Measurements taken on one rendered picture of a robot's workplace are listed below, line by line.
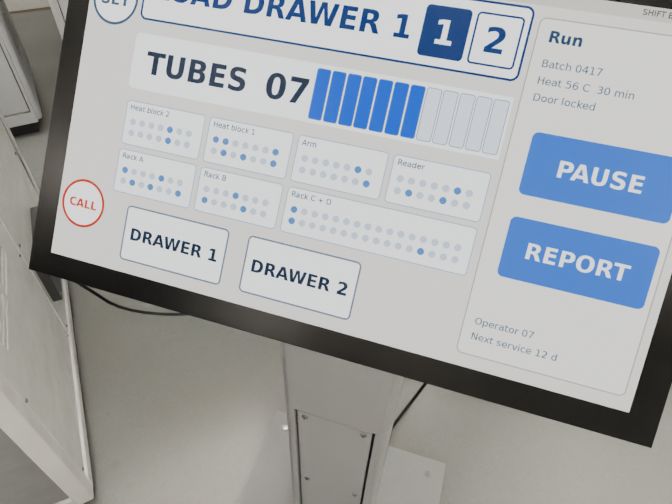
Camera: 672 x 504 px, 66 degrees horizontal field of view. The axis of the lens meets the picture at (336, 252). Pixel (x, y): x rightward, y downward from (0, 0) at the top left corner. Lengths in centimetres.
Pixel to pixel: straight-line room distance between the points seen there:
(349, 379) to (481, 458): 86
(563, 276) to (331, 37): 24
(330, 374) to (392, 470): 74
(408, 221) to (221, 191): 15
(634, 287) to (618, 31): 17
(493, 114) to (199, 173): 23
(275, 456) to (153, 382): 42
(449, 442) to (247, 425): 53
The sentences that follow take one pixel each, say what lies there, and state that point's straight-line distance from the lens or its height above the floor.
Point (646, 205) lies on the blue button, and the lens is 41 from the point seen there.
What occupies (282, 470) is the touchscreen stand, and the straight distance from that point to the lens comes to 137.
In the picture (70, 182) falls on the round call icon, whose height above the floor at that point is 103.
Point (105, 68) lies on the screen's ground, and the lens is 49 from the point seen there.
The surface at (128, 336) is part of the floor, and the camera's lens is 169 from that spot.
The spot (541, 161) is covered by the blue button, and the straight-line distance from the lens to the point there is 39.
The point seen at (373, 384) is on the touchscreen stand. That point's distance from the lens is 65.
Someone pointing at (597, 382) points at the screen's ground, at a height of 99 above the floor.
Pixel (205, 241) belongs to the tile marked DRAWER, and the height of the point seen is 101.
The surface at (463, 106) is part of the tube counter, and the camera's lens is 39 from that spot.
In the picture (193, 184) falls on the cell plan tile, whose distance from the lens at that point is 44.
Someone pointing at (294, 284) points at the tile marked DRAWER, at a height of 100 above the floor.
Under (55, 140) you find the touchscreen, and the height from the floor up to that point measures 105.
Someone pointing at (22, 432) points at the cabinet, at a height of 42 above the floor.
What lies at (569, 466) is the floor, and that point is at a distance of 154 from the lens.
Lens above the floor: 131
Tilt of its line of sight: 46 degrees down
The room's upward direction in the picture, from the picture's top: 2 degrees clockwise
